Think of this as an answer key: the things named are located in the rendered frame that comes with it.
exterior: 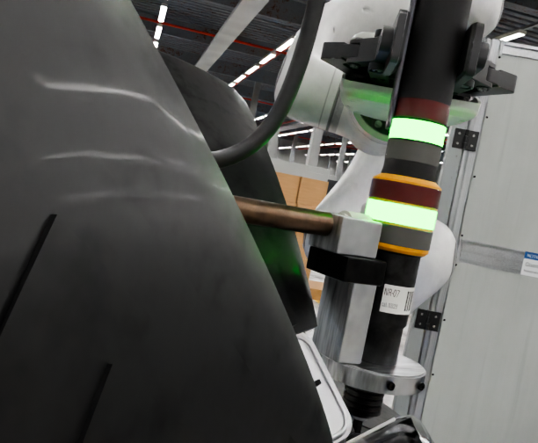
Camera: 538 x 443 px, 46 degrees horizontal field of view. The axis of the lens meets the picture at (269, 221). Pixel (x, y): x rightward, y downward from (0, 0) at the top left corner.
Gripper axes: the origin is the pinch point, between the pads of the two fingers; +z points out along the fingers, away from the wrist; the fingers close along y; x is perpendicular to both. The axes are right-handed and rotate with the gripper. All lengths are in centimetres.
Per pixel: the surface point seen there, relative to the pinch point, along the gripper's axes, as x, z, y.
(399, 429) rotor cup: -20.7, 9.6, -0.9
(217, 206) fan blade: -11.3, 24.7, 7.5
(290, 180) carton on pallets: 16, -805, 44
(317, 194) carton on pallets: 4, -814, 4
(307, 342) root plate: -18.8, 3.4, 4.1
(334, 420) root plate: -22.4, 5.1, 1.8
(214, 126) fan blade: -6.8, -3.0, 13.0
